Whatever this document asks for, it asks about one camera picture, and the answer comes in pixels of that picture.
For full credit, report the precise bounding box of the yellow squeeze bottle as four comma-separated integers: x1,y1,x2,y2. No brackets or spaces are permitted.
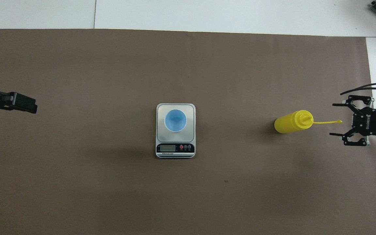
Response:
274,110,343,134

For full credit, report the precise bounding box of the light blue plastic cup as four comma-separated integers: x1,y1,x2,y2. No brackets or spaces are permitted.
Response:
164,109,187,133

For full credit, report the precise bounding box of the silver digital kitchen scale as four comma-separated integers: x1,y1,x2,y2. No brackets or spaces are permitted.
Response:
156,103,196,159

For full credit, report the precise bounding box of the brown table mat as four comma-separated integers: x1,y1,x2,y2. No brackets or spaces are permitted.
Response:
0,29,376,235

